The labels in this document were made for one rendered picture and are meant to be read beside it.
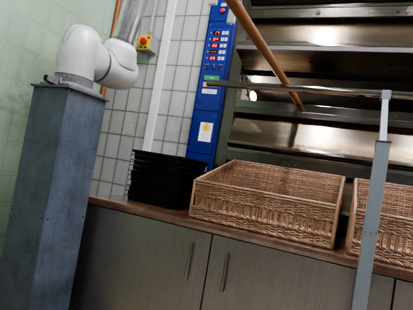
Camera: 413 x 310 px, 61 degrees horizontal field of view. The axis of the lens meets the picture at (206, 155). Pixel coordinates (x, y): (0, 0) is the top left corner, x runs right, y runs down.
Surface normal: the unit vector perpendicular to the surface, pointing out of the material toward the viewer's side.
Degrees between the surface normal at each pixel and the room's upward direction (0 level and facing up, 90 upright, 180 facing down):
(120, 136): 90
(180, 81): 90
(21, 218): 90
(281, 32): 70
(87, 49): 89
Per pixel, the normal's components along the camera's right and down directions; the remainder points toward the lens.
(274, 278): -0.37, -0.10
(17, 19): 0.91, 0.14
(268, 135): -0.29, -0.44
